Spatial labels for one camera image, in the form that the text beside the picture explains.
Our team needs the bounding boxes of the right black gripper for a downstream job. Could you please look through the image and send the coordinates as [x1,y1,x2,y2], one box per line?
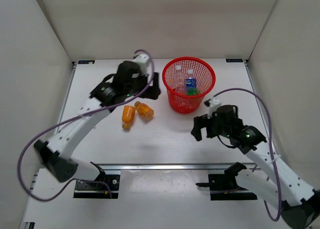
[191,112,230,141]

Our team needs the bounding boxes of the orange bottle patterned label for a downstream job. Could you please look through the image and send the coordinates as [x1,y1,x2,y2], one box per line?
[134,101,154,121]

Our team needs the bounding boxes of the large clear plastic bottle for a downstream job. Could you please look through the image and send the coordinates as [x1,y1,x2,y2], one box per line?
[174,65,186,95]

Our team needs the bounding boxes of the green plastic bottle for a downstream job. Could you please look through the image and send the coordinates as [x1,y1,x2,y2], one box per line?
[186,87,202,96]

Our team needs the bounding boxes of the orange juice bottle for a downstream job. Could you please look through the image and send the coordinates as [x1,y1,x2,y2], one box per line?
[121,105,136,131]

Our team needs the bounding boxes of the clear bottle blue label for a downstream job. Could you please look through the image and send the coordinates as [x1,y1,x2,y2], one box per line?
[185,69,197,90]

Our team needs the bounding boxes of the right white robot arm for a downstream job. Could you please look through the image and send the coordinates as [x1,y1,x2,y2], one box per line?
[191,105,320,229]

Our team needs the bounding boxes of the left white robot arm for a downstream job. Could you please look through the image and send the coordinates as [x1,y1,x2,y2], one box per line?
[33,54,161,189]

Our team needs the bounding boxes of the red plastic mesh basket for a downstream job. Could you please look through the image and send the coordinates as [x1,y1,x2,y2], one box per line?
[162,56,216,114]

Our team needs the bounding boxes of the right black table label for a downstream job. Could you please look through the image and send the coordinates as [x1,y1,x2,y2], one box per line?
[225,58,243,63]

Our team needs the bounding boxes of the black table label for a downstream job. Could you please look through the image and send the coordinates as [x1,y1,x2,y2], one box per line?
[77,60,95,65]
[225,58,243,63]

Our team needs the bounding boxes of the left black table label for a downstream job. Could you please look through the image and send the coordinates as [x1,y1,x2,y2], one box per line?
[77,60,95,65]

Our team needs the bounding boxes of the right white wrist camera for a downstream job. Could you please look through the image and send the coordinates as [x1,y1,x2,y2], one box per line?
[204,96,222,117]

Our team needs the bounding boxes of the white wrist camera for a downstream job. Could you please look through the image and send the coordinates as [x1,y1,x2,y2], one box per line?
[204,96,222,117]
[132,53,151,71]

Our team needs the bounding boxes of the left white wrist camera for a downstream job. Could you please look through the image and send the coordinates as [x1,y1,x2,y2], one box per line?
[132,53,151,71]

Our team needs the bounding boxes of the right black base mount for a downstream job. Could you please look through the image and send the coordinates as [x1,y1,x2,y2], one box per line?
[195,174,258,201]

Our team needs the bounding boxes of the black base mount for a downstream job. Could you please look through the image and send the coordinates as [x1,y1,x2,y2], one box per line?
[73,170,121,200]
[195,174,258,201]

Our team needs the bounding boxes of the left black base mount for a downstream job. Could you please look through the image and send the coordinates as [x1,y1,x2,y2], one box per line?
[73,170,121,200]

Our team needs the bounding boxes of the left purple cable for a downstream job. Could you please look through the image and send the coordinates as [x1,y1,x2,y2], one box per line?
[17,48,155,202]

